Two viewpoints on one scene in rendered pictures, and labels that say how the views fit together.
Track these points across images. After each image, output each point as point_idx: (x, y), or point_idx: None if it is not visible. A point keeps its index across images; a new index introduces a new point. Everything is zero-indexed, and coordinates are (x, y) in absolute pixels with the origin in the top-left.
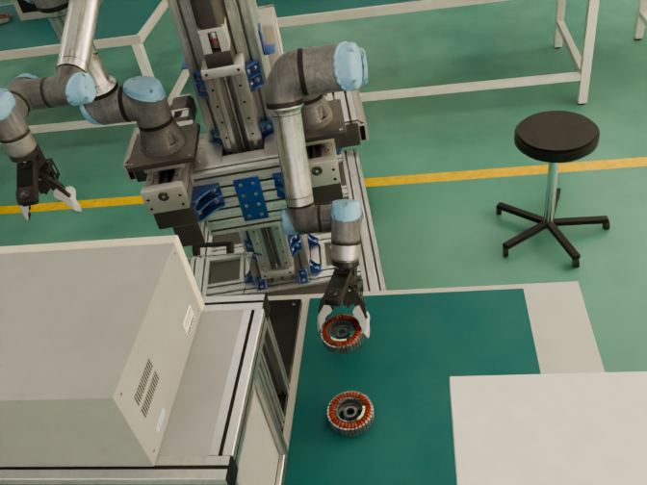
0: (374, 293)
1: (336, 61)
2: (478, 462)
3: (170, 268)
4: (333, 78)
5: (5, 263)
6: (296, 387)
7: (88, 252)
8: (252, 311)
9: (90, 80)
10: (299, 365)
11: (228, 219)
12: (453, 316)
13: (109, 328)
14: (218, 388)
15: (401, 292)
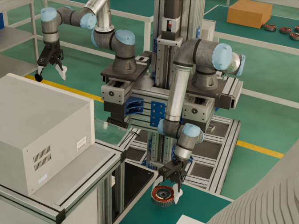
0: (194, 186)
1: (215, 50)
2: None
3: (82, 112)
4: (210, 59)
5: (14, 82)
6: (126, 213)
7: (50, 91)
8: (115, 154)
9: (94, 19)
10: (135, 203)
11: (141, 121)
12: None
13: (38, 123)
14: (77, 178)
15: (209, 192)
